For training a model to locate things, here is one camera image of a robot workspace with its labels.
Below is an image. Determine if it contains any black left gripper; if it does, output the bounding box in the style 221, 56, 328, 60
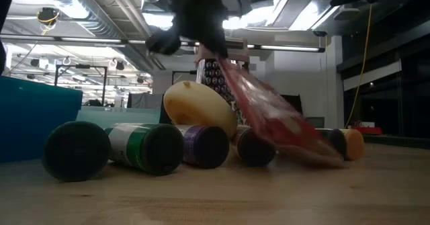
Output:
146, 0, 248, 59

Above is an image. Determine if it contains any white tape roll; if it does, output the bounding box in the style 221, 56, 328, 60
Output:
163, 80, 239, 139

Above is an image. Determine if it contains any purple paint bottle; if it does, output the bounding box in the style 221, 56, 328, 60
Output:
174, 124, 231, 170

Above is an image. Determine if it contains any red snack packet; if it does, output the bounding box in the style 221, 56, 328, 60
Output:
217, 56, 346, 169

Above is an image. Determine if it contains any green paint bottle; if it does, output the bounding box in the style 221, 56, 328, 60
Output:
103, 122, 185, 177
42, 120, 112, 182

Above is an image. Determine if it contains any pink paint bottle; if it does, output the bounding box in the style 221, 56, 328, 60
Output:
232, 126, 277, 168

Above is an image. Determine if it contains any orange paint bottle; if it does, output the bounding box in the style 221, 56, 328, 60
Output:
339, 128, 366, 161

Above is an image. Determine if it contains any large blue plastic bin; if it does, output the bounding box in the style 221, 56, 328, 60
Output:
0, 75, 83, 163

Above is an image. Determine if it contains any green translucent plastic tray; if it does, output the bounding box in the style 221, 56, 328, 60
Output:
76, 105, 163, 129

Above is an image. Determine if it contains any red box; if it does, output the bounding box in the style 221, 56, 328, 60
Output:
351, 120, 384, 136

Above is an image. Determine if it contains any yellow hanging cable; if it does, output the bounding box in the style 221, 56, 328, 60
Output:
344, 3, 374, 129

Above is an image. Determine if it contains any silver ventilation duct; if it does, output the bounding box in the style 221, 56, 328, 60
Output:
32, 0, 151, 40

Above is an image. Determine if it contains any black metal gantry frame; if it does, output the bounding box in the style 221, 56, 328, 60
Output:
53, 63, 109, 107

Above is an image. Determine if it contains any black ceiling cable reel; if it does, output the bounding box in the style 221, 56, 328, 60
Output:
36, 6, 61, 36

